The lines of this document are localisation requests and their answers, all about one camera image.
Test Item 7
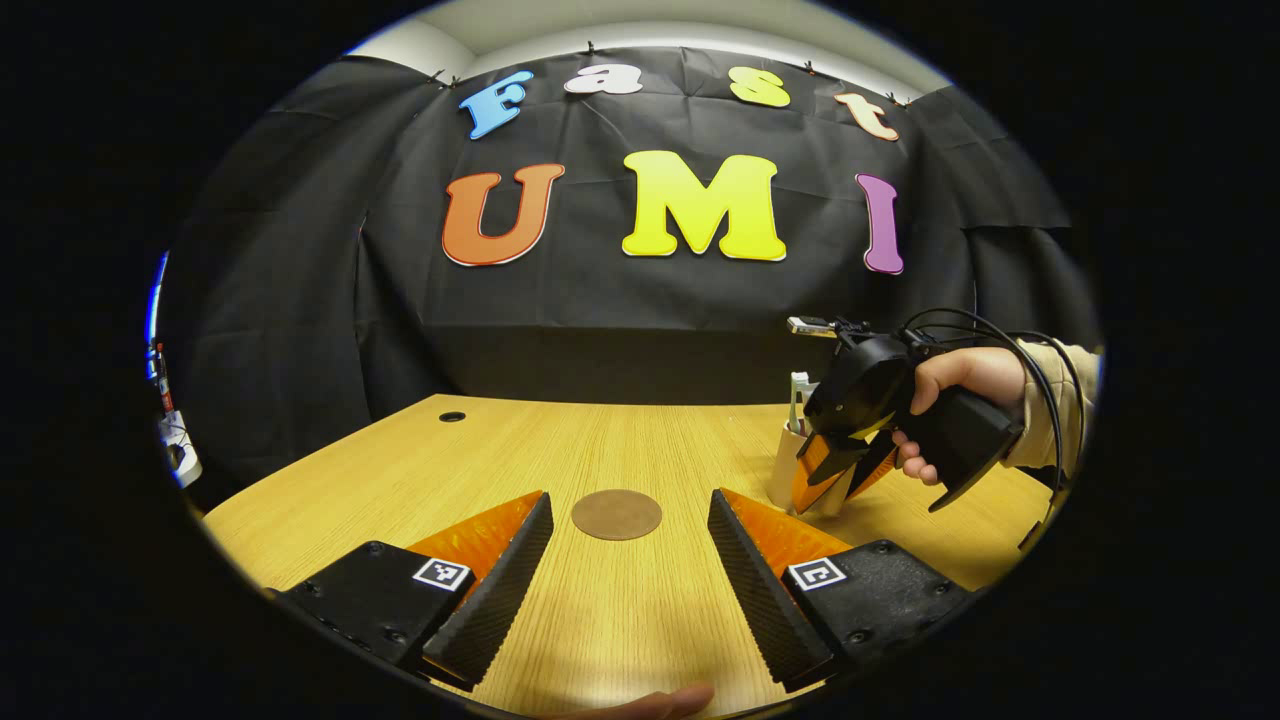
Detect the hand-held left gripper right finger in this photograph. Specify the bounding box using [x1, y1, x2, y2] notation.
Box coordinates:
[707, 488, 978, 694]

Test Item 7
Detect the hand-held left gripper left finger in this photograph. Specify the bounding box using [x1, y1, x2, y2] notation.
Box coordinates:
[272, 490, 554, 693]

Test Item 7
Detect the beige cup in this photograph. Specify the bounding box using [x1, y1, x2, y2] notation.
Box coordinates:
[768, 420, 856, 518]

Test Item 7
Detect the round brown coaster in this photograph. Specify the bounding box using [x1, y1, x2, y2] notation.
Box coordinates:
[571, 489, 663, 542]

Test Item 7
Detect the wooden desktop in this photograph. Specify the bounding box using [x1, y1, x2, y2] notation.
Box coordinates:
[200, 393, 1061, 720]

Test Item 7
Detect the black backdrop cloth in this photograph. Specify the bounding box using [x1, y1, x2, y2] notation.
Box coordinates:
[160, 45, 1101, 491]

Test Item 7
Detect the bright blue panel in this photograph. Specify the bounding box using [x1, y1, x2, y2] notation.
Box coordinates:
[145, 250, 171, 346]

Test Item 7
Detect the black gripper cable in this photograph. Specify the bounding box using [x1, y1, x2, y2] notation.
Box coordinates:
[900, 307, 1091, 551]

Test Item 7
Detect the white device with cables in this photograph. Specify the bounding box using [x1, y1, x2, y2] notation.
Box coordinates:
[155, 408, 204, 489]

